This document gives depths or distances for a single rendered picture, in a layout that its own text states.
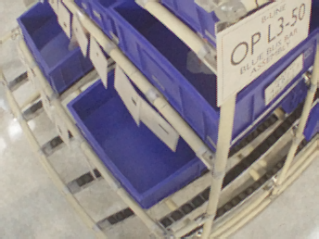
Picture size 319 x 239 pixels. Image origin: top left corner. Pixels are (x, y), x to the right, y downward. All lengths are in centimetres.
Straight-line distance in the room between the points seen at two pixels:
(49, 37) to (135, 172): 63
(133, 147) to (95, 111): 17
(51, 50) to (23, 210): 90
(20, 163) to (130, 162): 102
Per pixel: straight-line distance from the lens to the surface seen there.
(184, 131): 139
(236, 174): 169
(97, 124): 178
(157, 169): 169
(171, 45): 149
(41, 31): 206
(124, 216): 195
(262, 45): 98
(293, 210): 246
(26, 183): 257
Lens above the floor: 228
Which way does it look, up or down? 61 degrees down
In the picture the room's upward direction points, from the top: 5 degrees counter-clockwise
